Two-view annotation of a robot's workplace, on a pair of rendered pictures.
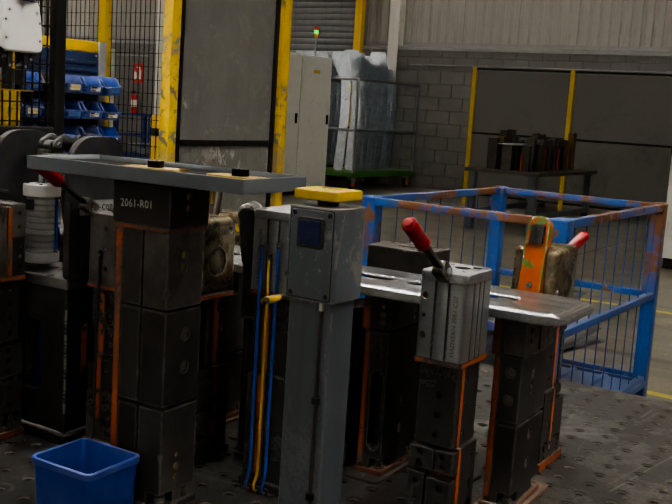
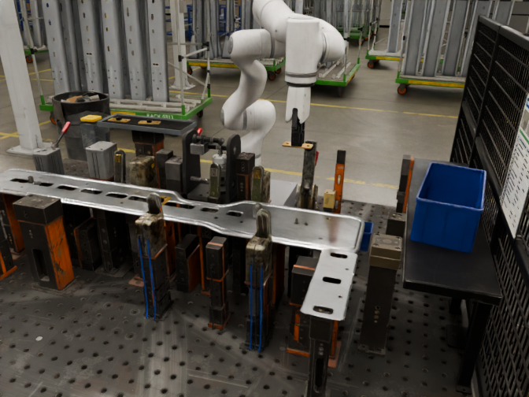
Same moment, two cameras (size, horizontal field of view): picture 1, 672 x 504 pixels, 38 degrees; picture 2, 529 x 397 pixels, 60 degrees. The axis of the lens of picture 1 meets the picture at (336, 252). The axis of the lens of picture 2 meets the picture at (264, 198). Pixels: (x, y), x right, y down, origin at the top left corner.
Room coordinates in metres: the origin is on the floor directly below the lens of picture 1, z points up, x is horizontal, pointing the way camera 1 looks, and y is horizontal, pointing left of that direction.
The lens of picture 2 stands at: (3.10, 0.26, 1.67)
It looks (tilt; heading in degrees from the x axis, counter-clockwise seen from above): 25 degrees down; 166
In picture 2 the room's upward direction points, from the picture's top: 1 degrees clockwise
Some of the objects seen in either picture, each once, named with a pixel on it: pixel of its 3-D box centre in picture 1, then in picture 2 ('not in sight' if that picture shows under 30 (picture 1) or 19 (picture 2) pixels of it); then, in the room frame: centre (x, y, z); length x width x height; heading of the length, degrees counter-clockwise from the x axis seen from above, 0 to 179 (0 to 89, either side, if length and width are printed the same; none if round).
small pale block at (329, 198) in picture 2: not in sight; (326, 240); (1.86, 0.79, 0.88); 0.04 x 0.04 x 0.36; 59
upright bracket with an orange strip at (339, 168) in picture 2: not in sight; (335, 220); (1.84, 0.83, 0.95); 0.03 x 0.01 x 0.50; 59
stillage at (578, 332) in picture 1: (515, 315); not in sight; (3.84, -0.74, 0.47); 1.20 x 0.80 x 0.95; 147
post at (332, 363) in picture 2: not in sight; (331, 313); (2.17, 0.69, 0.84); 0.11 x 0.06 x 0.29; 149
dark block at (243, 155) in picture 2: not in sight; (246, 208); (1.62, 0.57, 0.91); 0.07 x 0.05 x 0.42; 149
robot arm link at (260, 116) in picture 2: not in sight; (254, 128); (1.24, 0.68, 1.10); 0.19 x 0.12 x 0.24; 91
